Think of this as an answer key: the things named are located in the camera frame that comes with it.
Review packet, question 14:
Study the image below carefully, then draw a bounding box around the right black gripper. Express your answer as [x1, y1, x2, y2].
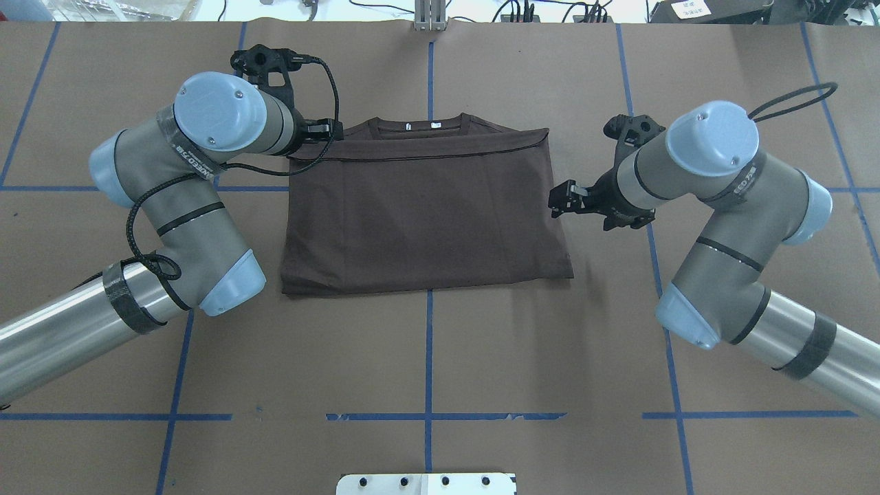
[548, 168, 656, 231]

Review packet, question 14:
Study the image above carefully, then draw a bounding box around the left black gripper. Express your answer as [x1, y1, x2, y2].
[292, 113, 344, 153]

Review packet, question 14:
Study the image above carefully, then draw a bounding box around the dark brown t-shirt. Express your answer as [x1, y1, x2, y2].
[280, 113, 574, 297]

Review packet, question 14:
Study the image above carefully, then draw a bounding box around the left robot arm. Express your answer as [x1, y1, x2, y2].
[2, 71, 340, 408]

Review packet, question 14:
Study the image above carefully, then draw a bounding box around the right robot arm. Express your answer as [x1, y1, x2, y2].
[548, 100, 878, 417]

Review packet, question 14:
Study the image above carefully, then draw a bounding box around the black box with label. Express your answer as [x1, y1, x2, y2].
[648, 1, 773, 25]

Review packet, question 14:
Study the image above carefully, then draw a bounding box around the aluminium frame post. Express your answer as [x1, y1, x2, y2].
[414, 0, 448, 32]

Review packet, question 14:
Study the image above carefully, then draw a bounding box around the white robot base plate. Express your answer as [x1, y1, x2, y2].
[335, 472, 518, 494]

